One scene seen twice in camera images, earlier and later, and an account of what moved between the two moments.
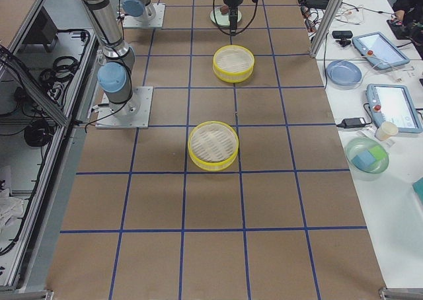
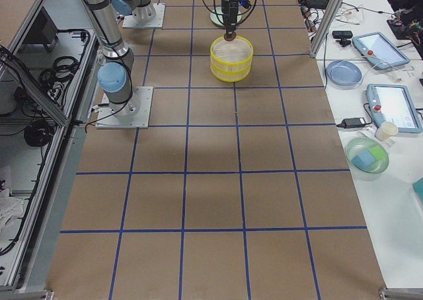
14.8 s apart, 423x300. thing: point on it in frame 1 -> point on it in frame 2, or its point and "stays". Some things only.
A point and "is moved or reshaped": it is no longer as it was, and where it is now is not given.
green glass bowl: x=367 y=158 stays
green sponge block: x=378 y=152 stays
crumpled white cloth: x=11 y=207 stays
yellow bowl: x=233 y=63 stays
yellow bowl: x=213 y=146 -> x=231 y=59
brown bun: x=224 y=9 is moved or reshaped
